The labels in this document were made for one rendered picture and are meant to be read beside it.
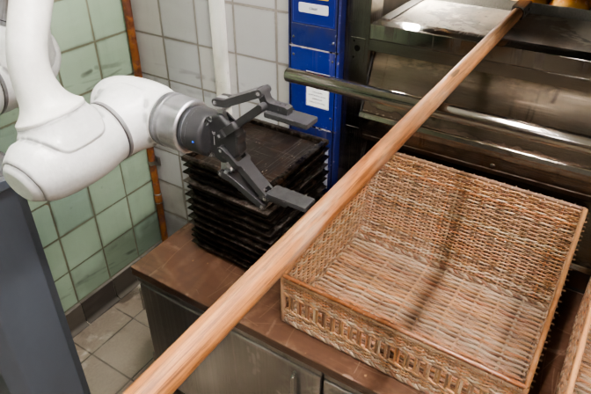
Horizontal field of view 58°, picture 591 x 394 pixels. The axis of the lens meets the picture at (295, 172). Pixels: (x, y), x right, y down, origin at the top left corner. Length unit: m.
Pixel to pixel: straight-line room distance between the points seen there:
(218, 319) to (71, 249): 1.59
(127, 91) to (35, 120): 0.16
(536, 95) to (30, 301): 1.26
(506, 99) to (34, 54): 1.02
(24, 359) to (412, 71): 1.18
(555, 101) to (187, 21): 1.09
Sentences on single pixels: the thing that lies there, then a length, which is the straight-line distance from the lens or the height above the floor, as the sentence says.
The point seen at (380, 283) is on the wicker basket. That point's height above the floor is 0.59.
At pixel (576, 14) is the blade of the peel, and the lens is 1.60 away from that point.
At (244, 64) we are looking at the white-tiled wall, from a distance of 1.67.
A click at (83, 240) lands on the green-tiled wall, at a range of 2.09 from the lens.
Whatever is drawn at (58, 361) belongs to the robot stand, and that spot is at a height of 0.46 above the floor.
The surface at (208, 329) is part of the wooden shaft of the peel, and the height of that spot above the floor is 1.20.
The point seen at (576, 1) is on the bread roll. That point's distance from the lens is 1.61.
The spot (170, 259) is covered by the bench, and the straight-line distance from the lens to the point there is 1.54.
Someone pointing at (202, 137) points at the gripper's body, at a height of 1.19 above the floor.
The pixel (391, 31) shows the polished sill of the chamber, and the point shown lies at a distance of 1.39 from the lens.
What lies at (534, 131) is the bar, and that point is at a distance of 0.96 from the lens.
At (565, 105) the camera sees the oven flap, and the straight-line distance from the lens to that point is 1.36.
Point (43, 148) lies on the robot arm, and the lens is 0.80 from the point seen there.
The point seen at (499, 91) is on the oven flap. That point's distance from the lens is 1.37.
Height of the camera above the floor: 1.57
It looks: 32 degrees down
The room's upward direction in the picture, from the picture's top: straight up
